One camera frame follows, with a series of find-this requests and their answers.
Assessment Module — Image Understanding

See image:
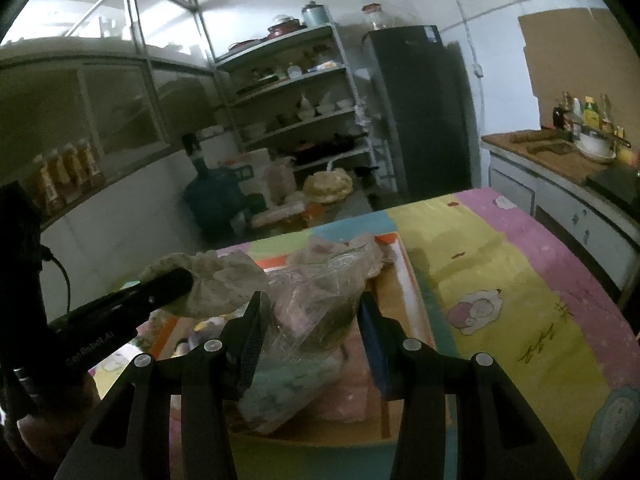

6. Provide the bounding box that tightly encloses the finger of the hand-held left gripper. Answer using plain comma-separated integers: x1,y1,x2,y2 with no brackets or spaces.
117,267,196,313

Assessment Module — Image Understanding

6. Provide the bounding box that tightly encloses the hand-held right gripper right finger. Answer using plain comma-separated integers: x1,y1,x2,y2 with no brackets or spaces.
357,290,576,480

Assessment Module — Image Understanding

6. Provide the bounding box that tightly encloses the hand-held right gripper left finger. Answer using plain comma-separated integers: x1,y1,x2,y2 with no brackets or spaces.
52,290,266,480

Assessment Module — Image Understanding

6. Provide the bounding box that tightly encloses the pink packet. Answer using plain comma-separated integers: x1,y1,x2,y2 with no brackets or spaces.
310,330,386,423

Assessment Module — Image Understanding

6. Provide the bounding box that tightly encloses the pale teal wipes pack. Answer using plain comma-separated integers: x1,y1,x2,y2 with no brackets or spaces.
235,340,346,436

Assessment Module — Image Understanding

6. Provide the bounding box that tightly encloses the cardboard box with orange rim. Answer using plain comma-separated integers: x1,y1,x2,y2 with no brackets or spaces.
147,232,441,448

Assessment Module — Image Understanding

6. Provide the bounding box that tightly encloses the white floral cloth bag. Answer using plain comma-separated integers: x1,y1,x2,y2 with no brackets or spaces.
137,250,271,318

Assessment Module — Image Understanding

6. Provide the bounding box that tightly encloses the clear bag with brown item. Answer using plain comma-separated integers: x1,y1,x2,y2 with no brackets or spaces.
255,232,386,361

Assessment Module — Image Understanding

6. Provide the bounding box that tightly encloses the person's left hand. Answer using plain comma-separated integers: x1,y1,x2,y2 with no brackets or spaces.
15,372,103,466

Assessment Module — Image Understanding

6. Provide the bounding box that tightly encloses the large blue water jug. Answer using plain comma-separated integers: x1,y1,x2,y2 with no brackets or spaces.
182,162,251,236

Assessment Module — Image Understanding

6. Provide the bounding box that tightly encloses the black water jug pump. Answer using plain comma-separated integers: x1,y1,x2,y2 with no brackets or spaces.
181,132,203,173

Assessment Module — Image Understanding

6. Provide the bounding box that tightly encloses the colourful printed blanket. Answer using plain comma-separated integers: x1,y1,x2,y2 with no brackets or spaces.
90,187,640,480

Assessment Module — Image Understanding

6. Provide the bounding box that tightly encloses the pale yellow bag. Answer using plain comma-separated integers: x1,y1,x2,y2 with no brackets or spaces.
302,169,354,204

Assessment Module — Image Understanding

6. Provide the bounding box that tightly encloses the black wok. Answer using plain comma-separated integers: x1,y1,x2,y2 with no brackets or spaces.
292,132,368,163

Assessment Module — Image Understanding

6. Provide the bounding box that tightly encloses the dark refrigerator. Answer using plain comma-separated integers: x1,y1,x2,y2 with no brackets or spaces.
365,25,473,201

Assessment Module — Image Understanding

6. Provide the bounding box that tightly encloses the white kitchen counter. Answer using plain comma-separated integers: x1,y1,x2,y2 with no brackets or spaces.
480,127,640,306

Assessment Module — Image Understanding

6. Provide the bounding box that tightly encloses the glass sliding window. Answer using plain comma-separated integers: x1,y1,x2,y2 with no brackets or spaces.
0,0,221,221

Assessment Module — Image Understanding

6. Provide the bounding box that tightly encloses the metal shelf rack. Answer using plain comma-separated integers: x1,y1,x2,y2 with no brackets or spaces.
212,22,381,201

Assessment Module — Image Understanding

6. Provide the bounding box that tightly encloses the red pan with lid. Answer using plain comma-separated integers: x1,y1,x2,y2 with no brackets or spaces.
267,15,306,38

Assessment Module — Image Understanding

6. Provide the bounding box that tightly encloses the black induction cooktop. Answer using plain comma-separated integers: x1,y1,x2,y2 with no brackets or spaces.
585,162,640,208

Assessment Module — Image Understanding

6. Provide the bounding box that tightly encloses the white bowl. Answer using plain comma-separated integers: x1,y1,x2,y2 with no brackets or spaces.
575,130,617,163

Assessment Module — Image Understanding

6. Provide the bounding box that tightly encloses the teal pot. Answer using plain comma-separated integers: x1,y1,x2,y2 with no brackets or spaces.
301,2,333,28

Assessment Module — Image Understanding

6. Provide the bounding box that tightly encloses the row of condiment bottles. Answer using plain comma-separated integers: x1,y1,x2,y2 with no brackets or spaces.
552,91,631,148

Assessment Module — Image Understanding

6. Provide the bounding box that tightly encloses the glass jar with red lid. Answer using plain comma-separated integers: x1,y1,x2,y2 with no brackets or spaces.
362,4,396,31

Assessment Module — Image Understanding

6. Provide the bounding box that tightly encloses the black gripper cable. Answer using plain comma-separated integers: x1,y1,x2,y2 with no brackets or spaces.
40,245,72,321

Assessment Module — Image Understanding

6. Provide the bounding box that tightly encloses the white wall cable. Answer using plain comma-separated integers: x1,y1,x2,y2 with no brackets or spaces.
440,0,488,191

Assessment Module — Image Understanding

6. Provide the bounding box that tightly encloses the cardboard sheet on wall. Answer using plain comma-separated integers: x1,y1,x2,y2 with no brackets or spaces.
517,7,640,131

